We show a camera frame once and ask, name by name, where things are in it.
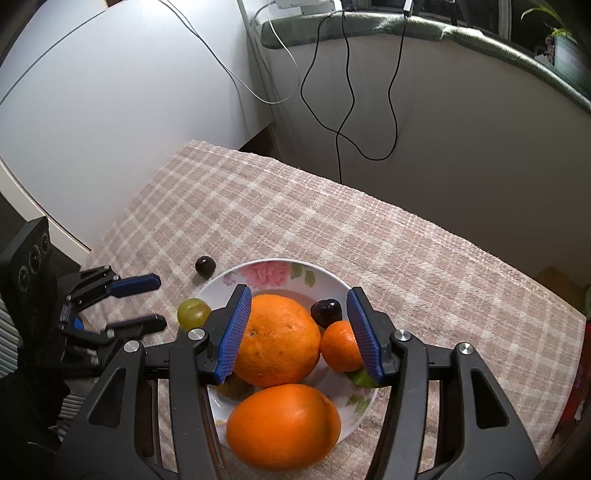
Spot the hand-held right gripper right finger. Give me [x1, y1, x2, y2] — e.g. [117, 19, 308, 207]
[346, 286, 541, 480]

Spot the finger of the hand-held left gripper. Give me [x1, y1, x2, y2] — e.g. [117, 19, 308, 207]
[62, 315, 168, 349]
[65, 265, 161, 315]

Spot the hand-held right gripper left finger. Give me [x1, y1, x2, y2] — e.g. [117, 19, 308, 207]
[55, 284, 253, 480]

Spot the small tangerine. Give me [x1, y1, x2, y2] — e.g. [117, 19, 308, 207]
[320, 320, 365, 374]

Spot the round orange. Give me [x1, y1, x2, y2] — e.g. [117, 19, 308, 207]
[235, 294, 321, 388]

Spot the green grape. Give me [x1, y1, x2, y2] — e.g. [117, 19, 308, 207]
[178, 298, 208, 332]
[347, 368, 377, 388]

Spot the floral white bowl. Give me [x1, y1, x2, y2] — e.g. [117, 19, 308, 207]
[191, 258, 379, 450]

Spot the oval orange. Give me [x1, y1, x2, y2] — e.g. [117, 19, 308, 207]
[225, 383, 342, 472]

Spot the checked tablecloth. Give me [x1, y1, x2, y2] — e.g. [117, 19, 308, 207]
[76, 138, 587, 480]

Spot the white board panel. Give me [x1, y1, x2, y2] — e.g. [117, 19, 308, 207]
[0, 0, 276, 254]

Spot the potted plant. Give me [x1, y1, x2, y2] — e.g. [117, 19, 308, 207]
[522, 0, 585, 79]

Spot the black cable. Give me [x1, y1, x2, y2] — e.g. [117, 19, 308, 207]
[337, 9, 409, 161]
[335, 8, 356, 137]
[300, 11, 345, 184]

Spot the white cable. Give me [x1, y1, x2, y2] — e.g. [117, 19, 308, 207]
[164, 0, 298, 105]

